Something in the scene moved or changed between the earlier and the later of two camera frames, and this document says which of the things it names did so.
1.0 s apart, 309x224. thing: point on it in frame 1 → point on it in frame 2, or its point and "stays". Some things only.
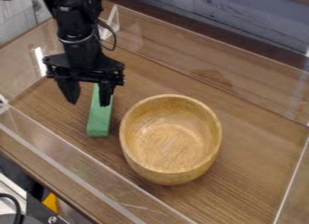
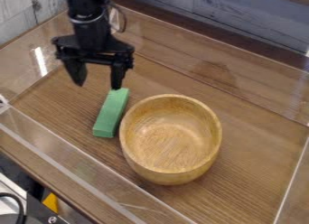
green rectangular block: x=101 y=116 → x=110 y=116
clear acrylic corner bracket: x=110 y=25 stays
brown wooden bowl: x=169 y=138 stays
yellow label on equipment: x=53 y=202 stays
